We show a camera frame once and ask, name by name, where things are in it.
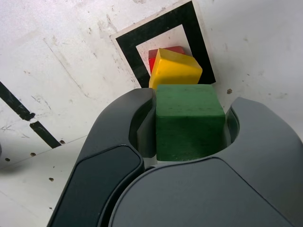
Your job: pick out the black tape square outline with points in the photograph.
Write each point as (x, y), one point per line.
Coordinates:
(165, 28)

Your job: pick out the red cube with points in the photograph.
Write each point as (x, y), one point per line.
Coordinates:
(152, 65)

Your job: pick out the yellow cube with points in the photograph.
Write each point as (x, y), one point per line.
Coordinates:
(175, 71)

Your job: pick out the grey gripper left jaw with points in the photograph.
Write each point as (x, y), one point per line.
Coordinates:
(101, 146)

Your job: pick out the green cube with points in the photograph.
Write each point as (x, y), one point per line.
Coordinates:
(189, 123)

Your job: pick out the black tape strip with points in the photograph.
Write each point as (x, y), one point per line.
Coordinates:
(14, 101)

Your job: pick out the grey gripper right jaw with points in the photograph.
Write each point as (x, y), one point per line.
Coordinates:
(213, 194)

